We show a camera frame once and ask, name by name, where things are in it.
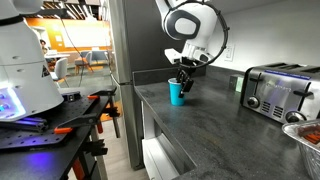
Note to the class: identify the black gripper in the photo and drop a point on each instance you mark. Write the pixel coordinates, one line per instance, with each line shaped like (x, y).
(188, 62)

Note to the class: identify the blue plastic cup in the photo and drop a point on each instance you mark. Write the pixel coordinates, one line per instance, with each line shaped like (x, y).
(175, 97)

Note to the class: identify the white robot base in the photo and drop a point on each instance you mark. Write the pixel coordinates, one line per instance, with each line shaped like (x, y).
(26, 66)

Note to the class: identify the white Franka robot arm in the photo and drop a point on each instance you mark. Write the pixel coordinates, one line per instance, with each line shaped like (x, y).
(200, 20)

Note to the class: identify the small green box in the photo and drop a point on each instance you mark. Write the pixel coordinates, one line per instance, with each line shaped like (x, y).
(236, 83)

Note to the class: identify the stainless steel refrigerator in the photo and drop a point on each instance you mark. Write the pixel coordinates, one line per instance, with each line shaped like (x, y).
(133, 40)

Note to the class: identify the black orange bar clamp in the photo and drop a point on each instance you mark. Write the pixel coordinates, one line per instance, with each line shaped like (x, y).
(81, 121)
(106, 95)

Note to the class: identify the white cabinet drawer front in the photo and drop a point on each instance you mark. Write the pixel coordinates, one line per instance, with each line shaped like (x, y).
(156, 156)

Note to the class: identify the silver four-slot toaster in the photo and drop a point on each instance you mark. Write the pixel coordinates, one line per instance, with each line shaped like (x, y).
(283, 91)

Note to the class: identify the grey armchair wooden legs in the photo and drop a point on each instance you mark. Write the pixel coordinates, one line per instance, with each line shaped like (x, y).
(85, 59)

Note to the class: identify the small black connector block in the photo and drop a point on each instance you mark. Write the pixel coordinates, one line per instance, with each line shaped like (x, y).
(71, 96)

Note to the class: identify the white office chair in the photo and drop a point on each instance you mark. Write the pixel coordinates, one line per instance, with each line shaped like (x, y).
(61, 68)

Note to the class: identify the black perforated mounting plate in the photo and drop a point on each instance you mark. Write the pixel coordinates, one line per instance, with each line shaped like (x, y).
(56, 115)

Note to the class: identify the brown food pieces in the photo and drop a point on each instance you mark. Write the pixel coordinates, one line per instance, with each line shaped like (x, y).
(311, 134)

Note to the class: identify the aluminium foil tray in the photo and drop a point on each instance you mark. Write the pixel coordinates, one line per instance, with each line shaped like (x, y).
(308, 156)

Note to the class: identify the black aluminium extrusion bar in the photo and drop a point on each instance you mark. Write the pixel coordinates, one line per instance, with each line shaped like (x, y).
(23, 125)

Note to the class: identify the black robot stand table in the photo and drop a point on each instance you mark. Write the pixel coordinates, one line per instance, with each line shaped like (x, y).
(33, 163)

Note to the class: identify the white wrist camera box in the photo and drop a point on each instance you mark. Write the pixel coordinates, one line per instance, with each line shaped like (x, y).
(172, 55)

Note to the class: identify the white wall outlet plate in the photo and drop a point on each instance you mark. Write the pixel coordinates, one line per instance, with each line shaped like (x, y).
(229, 52)

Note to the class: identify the white wall whiteboard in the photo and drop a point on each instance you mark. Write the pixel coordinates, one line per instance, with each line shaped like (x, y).
(85, 35)

